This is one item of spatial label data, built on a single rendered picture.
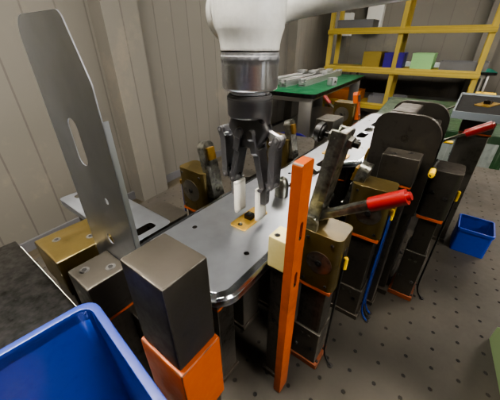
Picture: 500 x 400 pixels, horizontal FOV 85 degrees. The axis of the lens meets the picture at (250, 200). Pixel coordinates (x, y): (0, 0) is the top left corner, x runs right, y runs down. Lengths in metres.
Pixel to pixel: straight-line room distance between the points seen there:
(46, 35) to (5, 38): 2.01
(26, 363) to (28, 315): 0.21
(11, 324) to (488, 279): 1.12
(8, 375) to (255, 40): 0.41
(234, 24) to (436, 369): 0.77
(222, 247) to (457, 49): 7.73
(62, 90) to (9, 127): 2.01
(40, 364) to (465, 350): 0.82
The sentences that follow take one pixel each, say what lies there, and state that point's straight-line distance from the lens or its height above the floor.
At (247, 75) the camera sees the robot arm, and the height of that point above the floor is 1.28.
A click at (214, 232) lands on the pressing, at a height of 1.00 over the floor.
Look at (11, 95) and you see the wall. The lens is 2.32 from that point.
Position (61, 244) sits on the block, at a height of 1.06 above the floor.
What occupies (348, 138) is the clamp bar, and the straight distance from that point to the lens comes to 0.40.
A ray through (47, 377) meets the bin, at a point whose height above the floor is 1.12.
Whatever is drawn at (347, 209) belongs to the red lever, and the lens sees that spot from 0.44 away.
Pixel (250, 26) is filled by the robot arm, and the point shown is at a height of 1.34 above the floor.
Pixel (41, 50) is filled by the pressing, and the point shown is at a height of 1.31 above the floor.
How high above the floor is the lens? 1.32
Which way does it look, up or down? 30 degrees down
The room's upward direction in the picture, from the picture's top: straight up
